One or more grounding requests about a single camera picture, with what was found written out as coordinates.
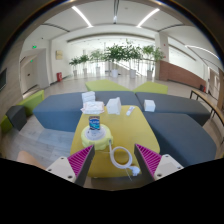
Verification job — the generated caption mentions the green right ottoman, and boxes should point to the green right ottoman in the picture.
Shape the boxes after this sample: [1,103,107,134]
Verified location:
[133,81,168,94]

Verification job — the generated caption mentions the potted green tree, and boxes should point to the potted green tree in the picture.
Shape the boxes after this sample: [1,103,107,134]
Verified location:
[69,56,81,76]
[142,45,164,79]
[104,44,126,78]

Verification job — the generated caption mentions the green centre ottoman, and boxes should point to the green centre ottoman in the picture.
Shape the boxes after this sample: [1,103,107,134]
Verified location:
[85,79,128,91]

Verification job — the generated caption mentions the yellow round power socket hub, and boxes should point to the yellow round power socket hub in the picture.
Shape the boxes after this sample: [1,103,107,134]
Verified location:
[81,124,113,150]

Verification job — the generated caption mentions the white folded paper stack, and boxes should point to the white folded paper stack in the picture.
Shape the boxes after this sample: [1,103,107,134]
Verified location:
[82,91,95,102]

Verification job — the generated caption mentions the grey right sofa bench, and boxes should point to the grey right sofa bench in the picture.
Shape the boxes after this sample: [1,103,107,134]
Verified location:
[136,92,216,167]

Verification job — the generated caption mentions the green ottoman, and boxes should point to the green ottoman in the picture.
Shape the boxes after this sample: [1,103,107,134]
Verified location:
[133,81,168,94]
[85,79,128,91]

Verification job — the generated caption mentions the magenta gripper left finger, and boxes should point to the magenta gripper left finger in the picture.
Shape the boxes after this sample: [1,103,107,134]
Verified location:
[68,145,95,186]

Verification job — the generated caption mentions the potted green tree centre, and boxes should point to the potted green tree centre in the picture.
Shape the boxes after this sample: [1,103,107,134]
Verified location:
[104,44,126,78]

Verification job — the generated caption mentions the potted green tree left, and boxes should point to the potted green tree left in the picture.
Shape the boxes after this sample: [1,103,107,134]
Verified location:
[69,56,81,76]

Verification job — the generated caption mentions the grey left sofa bench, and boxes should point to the grey left sofa bench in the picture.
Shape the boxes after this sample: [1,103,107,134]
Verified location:
[33,91,142,132]

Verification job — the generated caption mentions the white tissue box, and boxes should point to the white tissue box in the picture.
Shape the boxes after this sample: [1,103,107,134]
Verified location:
[106,97,121,115]

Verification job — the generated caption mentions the red fire extinguisher box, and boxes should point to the red fire extinguisher box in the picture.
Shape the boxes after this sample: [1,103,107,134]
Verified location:
[56,72,62,82]

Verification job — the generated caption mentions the grey sofa bench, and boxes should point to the grey sofa bench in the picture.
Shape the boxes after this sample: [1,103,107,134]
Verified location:
[33,91,142,132]
[136,92,216,167]

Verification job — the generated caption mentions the green left ottoman bench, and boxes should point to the green left ottoman bench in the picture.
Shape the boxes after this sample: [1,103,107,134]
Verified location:
[0,90,44,133]

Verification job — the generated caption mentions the yellow low table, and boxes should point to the yellow low table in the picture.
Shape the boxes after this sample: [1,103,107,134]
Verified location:
[69,105,161,179]

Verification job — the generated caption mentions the small white box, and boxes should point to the small white box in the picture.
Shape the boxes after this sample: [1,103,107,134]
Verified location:
[144,100,156,112]

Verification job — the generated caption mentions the white coiled charging cable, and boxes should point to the white coiled charging cable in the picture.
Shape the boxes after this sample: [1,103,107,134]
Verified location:
[108,139,141,178]

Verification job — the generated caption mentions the potted green tree right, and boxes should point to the potted green tree right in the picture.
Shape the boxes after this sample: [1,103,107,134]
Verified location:
[142,45,164,79]

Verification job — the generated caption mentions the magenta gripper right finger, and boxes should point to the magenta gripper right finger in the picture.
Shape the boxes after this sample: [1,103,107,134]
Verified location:
[134,144,162,181]

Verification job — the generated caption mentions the dark grey cube stool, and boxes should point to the dark grey cube stool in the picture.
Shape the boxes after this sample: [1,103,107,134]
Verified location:
[6,105,27,131]

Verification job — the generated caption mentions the dark wooden side bench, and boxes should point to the dark wooden side bench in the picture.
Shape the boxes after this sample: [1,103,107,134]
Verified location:
[190,89,224,126]

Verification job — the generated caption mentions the white wet wipes pack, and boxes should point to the white wet wipes pack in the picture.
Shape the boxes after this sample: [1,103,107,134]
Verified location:
[81,101,104,114]

